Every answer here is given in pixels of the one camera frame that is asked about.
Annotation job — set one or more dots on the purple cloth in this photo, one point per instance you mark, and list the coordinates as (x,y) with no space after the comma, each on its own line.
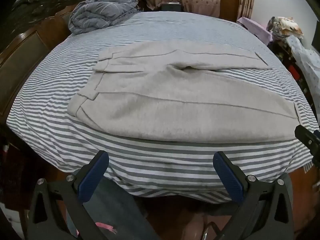
(255,28)

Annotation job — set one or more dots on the brown wooden door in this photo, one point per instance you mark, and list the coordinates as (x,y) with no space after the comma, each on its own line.
(228,0)

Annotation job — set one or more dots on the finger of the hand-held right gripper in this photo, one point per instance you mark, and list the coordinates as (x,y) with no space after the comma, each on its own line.
(308,140)

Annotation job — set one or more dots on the dark carved wooden headboard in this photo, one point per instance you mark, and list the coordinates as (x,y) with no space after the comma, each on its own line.
(30,37)

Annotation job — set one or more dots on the black box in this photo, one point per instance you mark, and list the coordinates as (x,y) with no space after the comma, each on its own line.
(170,6)

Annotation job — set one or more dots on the blue-grey checked quilt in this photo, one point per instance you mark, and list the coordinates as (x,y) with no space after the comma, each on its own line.
(100,12)

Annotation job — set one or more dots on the floral cloth bundle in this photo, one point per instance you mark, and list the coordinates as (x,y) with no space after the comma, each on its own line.
(285,26)

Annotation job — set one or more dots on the pink tag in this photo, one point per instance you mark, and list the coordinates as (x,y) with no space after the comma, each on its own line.
(106,226)

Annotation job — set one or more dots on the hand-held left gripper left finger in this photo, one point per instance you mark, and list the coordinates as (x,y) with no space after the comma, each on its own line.
(93,177)

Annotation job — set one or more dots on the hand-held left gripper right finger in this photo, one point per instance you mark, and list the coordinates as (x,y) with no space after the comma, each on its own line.
(228,177)

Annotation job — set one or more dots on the light blue dotted cloth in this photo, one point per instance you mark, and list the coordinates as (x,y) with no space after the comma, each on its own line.
(306,60)

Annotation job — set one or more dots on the grey white striped bed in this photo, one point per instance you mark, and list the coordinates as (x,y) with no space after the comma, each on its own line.
(160,165)

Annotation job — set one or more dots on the light grey pants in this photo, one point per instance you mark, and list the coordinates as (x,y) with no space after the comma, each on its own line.
(175,97)

